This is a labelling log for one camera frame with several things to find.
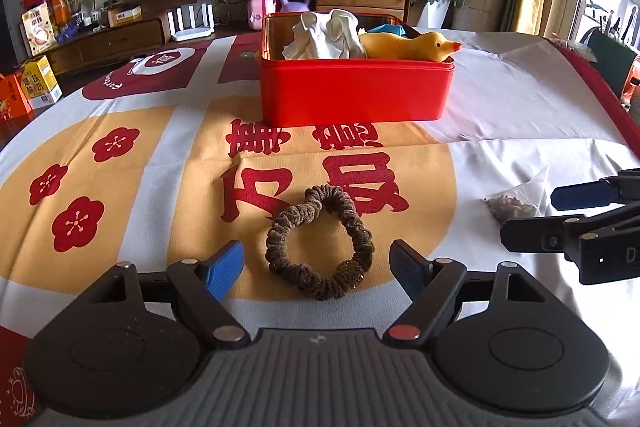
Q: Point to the brown hair scrunchie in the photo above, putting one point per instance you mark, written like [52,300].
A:
[321,246]

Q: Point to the snack box with picture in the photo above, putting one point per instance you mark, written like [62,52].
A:
[38,29]

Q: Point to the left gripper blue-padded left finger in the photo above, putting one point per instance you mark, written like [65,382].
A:
[199,290]

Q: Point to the orange gift bag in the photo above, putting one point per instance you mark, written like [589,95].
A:
[14,105]

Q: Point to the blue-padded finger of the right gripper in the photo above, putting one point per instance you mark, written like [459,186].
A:
[586,195]

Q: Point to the wooden TV cabinet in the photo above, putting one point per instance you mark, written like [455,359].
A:
[140,26]

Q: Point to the yellow cardboard box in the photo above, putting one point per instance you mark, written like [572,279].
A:
[39,84]

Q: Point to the red metal tin box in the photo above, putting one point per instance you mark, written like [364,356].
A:
[320,91]

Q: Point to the tea bag sachet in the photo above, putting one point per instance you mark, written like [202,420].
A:
[524,201]

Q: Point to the white plant pot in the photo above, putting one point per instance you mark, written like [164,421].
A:
[433,14]

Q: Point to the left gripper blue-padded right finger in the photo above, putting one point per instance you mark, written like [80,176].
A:
[433,287]

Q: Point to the white wifi router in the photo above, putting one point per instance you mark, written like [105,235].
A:
[191,22]

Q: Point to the yellow rubber duck toy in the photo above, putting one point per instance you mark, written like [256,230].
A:
[432,46]

